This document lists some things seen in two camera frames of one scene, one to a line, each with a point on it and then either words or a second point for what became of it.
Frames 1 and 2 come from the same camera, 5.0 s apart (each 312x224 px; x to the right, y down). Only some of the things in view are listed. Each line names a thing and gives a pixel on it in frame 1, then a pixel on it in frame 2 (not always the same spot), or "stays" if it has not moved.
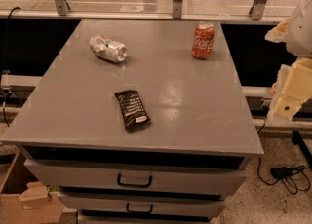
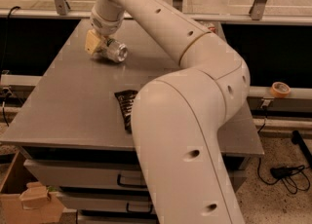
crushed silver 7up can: x=108 y=49 stays
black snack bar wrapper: x=134 y=111 stays
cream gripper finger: x=287 y=107 -> x=93 y=41
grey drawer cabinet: x=138 y=122 stays
